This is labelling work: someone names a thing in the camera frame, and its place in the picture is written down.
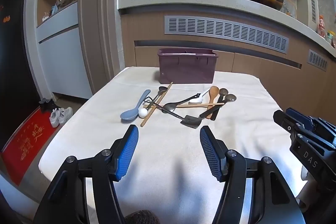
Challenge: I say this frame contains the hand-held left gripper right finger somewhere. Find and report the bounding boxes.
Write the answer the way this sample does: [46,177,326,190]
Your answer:
[199,126,306,224]

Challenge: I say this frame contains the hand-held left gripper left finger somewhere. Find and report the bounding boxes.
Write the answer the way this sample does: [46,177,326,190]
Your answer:
[33,124,139,224]

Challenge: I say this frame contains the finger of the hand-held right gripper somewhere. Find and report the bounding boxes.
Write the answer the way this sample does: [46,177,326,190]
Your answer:
[273,110,300,136]
[286,108,319,131]

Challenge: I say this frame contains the small black spatula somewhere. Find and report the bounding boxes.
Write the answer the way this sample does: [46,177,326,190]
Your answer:
[153,102,202,129]

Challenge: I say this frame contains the blue-grey plastic spoon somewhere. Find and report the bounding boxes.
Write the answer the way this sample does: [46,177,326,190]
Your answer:
[120,89,151,123]

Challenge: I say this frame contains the wooden chopstick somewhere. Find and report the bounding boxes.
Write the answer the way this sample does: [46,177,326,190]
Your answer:
[140,81,174,127]
[144,102,225,109]

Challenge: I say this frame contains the white ceramic spoon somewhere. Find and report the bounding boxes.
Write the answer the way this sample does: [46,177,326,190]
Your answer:
[188,90,210,105]

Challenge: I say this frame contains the dark brown round spoon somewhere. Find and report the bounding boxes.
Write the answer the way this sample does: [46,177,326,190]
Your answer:
[199,94,237,119]

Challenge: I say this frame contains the metal spoon with smiley handle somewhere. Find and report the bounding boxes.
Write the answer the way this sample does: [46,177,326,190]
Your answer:
[162,93,201,114]

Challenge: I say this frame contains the light wooden spoon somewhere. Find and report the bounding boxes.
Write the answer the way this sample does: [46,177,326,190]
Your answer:
[205,86,220,119]

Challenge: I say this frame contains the brown flat-handled spoon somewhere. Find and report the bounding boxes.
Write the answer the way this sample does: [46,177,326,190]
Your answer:
[210,88,229,121]

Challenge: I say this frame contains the thin dark metal spoon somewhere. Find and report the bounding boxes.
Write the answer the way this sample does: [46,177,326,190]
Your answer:
[146,86,168,110]

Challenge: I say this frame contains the purple plastic bin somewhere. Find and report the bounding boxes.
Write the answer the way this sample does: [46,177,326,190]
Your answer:
[157,48,219,85]

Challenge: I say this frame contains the person's right hand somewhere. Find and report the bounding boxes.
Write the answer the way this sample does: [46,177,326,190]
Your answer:
[300,165,316,211]

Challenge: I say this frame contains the small grey vent grille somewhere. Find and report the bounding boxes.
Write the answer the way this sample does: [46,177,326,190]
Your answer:
[307,49,328,72]

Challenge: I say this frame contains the dark fuzzy object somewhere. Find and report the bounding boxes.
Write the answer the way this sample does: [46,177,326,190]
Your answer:
[125,210,160,224]

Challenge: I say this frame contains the orange snack packet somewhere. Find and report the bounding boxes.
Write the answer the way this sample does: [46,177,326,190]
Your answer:
[318,15,327,37]

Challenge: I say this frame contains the dark shoes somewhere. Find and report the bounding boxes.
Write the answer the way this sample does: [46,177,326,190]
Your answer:
[39,98,56,113]

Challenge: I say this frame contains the red doormat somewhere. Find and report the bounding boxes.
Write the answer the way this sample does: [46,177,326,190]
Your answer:
[0,110,57,186]

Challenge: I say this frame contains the long grey vent grille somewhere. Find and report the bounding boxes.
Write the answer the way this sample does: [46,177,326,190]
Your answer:
[164,15,289,54]

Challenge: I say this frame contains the grey cabinet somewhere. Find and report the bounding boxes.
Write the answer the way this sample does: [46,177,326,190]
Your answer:
[35,1,93,100]

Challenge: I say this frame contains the black glossy door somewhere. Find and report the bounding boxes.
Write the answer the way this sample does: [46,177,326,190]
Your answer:
[0,0,45,153]

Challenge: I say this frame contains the grey stone countertop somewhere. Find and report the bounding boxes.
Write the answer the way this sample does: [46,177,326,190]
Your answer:
[117,0,336,56]

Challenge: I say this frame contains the pile of small household items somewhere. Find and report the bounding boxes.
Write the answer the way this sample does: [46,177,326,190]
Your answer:
[42,0,77,21]

